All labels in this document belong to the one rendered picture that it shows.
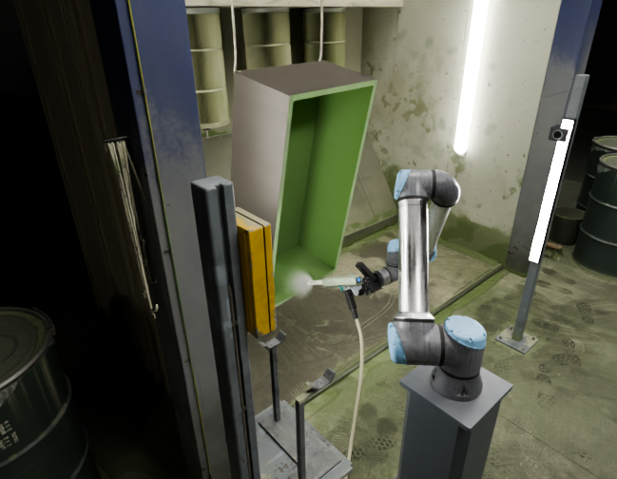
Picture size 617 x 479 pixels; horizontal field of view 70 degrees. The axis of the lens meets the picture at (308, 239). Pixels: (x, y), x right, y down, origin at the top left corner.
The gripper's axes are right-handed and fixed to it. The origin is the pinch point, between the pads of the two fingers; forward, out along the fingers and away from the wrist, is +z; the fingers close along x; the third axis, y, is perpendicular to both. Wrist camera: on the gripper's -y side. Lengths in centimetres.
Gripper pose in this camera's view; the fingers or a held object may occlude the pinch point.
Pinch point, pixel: (344, 287)
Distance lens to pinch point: 215.5
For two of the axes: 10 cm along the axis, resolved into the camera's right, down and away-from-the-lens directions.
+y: 2.8, 9.6, 0.3
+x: -4.7, 1.1, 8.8
